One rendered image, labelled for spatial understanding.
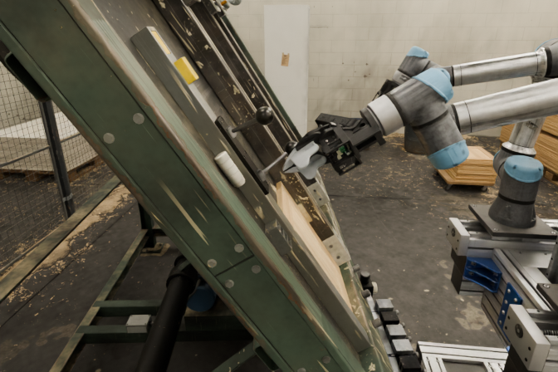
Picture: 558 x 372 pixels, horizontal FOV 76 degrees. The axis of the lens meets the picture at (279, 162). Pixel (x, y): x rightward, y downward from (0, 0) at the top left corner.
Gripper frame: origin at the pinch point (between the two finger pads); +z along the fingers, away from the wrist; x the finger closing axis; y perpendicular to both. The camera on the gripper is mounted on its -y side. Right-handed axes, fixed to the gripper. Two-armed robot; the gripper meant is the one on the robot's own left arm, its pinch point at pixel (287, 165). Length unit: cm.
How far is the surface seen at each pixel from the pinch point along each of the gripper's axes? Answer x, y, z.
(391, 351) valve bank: 77, 14, 7
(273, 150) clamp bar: 18.3, -32.9, 6.7
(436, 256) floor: 237, -95, -36
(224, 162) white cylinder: -8.9, -0.5, 10.2
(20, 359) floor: 70, -60, 197
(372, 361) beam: 52, 23, 9
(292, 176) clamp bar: 28.6, -29.1, 6.1
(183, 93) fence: -22.6, -9.0, 9.7
